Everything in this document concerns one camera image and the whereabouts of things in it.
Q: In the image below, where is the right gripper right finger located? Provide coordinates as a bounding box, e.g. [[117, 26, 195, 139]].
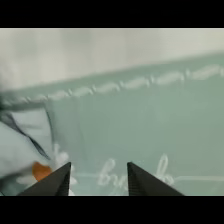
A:
[[126, 161, 185, 197]]

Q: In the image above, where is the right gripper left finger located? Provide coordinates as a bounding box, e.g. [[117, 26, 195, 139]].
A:
[[18, 161, 73, 197]]

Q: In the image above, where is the pale grey T-shirt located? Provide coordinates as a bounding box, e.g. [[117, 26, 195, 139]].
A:
[[0, 98, 56, 197]]

